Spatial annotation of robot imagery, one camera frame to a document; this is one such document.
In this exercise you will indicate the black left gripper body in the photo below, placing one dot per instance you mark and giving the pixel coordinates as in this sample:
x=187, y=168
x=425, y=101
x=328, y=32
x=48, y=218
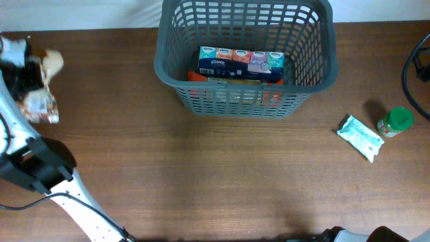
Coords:
x=17, y=77

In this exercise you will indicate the beige breadcrumb bag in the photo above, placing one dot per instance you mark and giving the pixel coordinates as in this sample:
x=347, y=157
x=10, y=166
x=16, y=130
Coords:
x=38, y=105

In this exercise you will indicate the orange red pasta packet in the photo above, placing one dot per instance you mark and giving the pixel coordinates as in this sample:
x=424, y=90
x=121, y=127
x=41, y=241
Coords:
x=235, y=90

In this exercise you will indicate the Kleenex tissue multipack box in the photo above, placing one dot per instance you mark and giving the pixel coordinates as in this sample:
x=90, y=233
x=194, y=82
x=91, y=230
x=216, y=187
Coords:
x=241, y=64

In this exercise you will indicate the grey plastic basket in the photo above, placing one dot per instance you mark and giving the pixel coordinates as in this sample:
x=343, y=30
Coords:
x=302, y=30

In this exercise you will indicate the light green wipes packet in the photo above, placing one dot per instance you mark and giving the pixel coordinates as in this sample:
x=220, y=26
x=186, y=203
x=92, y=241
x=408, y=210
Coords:
x=367, y=142

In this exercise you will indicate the green lid jar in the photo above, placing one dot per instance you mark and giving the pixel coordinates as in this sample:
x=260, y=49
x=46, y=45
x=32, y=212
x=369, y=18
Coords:
x=395, y=121

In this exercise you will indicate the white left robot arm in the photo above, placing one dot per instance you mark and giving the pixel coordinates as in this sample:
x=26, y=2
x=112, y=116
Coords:
x=37, y=163

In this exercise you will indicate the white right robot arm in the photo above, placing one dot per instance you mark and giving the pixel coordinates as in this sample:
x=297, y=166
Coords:
x=381, y=234

